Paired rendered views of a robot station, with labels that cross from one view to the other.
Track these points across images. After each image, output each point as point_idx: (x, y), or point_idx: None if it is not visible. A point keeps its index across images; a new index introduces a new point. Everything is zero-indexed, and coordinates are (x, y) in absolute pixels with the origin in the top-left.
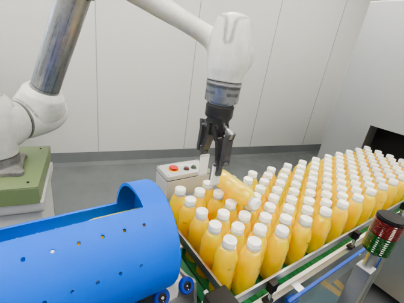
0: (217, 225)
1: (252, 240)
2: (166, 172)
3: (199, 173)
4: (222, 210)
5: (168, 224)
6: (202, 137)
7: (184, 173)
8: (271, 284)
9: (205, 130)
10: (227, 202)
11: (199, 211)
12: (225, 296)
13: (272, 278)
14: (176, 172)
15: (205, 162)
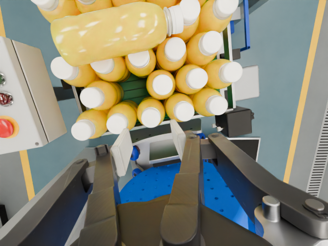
0: (189, 111)
1: (231, 74)
2: (21, 143)
3: (132, 150)
4: (158, 85)
5: (243, 226)
6: (74, 204)
7: (26, 108)
8: (237, 58)
9: (54, 228)
10: (140, 64)
11: (153, 123)
12: (237, 119)
13: (233, 51)
14: (20, 124)
15: (125, 149)
